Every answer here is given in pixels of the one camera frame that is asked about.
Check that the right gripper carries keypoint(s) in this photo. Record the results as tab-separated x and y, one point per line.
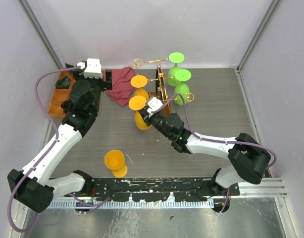
147	117

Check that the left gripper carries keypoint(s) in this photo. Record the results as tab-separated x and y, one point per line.
106	85

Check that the orange goblet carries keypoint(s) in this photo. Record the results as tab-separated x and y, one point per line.
139	82
137	103
115	161

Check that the gold wire glass rack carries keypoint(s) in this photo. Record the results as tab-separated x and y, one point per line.
160	82

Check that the clear wine glass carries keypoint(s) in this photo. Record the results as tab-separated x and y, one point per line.
136	64

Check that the green goblet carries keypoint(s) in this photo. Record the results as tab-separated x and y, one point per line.
182	88
176	58

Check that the orange goblet front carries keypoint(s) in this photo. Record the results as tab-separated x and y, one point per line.
115	161

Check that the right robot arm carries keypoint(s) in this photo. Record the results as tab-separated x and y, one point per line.
248	160

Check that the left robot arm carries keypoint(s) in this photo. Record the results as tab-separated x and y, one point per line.
32	185

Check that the maroon cloth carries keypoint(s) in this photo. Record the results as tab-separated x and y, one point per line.
121	85

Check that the dark green patterned cloth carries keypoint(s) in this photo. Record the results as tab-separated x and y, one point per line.
63	83

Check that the dark navy folded cloth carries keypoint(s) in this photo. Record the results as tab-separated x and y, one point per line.
69	65

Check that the black red cloth bundle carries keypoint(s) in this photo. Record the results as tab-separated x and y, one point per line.
66	105

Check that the wooden compartment tray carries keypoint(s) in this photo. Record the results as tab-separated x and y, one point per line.
59	96

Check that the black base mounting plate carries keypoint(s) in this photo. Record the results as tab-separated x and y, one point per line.
150	189

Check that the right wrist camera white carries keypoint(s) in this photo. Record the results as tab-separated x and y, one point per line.
154	105

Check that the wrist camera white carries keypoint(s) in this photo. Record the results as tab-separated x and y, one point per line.
91	68
154	105

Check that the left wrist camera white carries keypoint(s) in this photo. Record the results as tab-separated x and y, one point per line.
91	68

